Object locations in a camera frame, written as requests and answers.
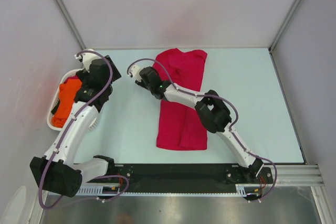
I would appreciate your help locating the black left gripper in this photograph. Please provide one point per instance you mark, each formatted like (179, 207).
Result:
(83, 75)

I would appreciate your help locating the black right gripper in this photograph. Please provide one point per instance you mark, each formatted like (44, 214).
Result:
(142, 82)

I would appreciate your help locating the crimson red t-shirt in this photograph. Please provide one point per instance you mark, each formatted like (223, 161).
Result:
(180, 128)

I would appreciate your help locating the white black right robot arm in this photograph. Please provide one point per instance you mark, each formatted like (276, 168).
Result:
(211, 109)

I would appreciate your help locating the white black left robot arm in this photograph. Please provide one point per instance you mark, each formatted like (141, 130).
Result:
(56, 171)

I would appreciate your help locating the dark red shirt in basket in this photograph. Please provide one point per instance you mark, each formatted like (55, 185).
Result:
(74, 77)

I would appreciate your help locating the orange t-shirt in basket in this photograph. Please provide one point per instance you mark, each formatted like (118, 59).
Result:
(67, 93)

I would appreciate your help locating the white plastic laundry basket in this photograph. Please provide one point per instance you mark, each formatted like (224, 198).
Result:
(55, 99)

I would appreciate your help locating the black garment in basket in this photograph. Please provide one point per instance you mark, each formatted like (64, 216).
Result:
(55, 108)

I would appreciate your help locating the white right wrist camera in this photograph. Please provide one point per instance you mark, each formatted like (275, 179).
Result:
(134, 72)

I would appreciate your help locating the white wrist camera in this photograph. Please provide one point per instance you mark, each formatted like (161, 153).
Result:
(134, 72)
(86, 58)

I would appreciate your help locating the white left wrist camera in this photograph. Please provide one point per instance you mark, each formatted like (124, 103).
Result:
(86, 58)

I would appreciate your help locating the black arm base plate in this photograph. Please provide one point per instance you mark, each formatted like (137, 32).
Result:
(188, 178)

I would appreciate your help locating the white slotted cable duct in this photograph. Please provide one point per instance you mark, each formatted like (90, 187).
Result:
(98, 190)

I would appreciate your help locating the aluminium corner post left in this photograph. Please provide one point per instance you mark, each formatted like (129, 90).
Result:
(70, 23)

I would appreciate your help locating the aluminium corner post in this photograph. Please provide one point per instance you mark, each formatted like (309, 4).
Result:
(70, 23)
(285, 23)

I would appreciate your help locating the aluminium frame rail front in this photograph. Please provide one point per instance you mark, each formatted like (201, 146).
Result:
(294, 175)

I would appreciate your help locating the aluminium corner post right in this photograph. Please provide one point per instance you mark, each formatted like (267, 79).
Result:
(285, 23)

